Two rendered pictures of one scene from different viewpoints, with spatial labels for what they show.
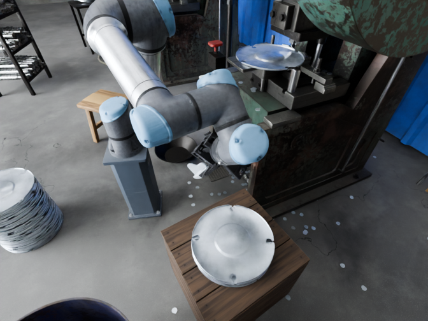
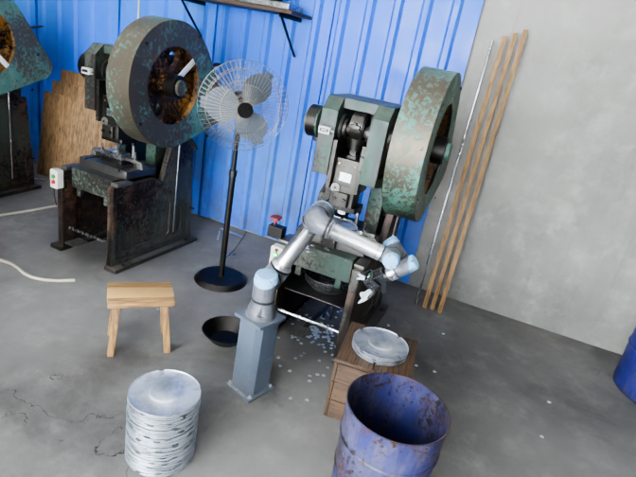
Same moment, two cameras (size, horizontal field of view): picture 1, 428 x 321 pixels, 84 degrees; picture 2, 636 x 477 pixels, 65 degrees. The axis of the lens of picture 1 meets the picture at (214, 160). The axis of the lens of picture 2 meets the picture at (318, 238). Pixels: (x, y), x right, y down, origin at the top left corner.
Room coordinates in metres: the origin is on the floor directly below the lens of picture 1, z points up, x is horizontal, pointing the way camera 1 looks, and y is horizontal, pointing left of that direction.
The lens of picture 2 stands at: (-0.82, 1.83, 1.74)
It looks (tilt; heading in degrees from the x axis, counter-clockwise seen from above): 21 degrees down; 314
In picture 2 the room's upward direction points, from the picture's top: 11 degrees clockwise
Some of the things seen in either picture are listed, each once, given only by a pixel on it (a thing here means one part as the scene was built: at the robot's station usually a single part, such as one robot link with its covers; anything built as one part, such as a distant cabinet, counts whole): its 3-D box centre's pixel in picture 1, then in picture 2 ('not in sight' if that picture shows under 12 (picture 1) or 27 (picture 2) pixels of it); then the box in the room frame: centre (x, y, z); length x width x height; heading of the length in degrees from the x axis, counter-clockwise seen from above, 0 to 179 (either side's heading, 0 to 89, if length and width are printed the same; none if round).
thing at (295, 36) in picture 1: (298, 32); (344, 206); (1.10, -0.36, 0.86); 0.20 x 0.16 x 0.05; 25
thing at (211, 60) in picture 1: (216, 70); (275, 238); (1.29, -0.02, 0.62); 0.10 x 0.06 x 0.20; 25
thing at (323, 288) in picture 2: not in sight; (328, 279); (1.10, -0.35, 0.36); 0.34 x 0.34 x 0.10
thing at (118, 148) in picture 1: (123, 139); (261, 306); (0.83, 0.40, 0.50); 0.15 x 0.15 x 0.10
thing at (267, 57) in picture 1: (269, 55); (333, 223); (1.05, -0.24, 0.78); 0.29 x 0.29 x 0.01
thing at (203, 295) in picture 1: (229, 264); (372, 377); (0.41, -0.07, 0.18); 0.40 x 0.38 x 0.35; 122
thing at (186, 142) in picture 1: (176, 151); (226, 333); (1.28, 0.27, 0.04); 0.30 x 0.30 x 0.07
